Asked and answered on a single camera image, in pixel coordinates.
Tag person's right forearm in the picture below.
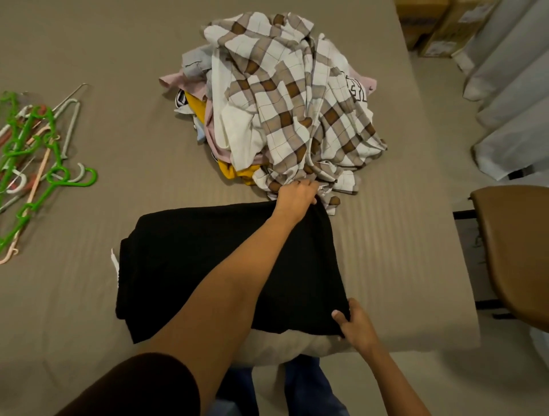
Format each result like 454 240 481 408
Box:
358 341 431 416

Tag white garment with black print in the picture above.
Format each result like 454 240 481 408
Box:
317 34 370 113

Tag yellow garment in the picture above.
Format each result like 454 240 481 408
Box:
184 91 263 186

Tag taupe ribbed table cover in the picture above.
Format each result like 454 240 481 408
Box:
0 0 481 416

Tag person's blue jeans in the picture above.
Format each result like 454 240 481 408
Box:
209 355 349 416

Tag grey garment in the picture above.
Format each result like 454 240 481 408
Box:
181 44 215 81

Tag person's right hand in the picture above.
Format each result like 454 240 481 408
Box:
331 298 380 354

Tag white curtain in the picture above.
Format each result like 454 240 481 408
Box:
452 0 549 181

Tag pile of plastic clothes hangers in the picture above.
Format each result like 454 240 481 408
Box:
0 83 98 265

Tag person's left forearm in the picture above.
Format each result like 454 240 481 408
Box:
137 212 303 414

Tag person's white shirt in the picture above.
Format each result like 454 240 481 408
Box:
231 328 357 368

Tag person's left hand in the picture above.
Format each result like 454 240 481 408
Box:
274 179 321 226

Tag brown padded chair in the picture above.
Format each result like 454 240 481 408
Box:
453 185 549 333

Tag brown white plaid shirt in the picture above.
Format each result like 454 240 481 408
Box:
204 12 388 215

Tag plain white garment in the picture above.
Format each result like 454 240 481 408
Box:
211 55 268 172

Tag cardboard box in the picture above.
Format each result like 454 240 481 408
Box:
418 0 501 59

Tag person's dark brown sleeve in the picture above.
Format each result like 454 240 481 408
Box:
55 352 201 416

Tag light blue garment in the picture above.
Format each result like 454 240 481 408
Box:
192 115 209 145

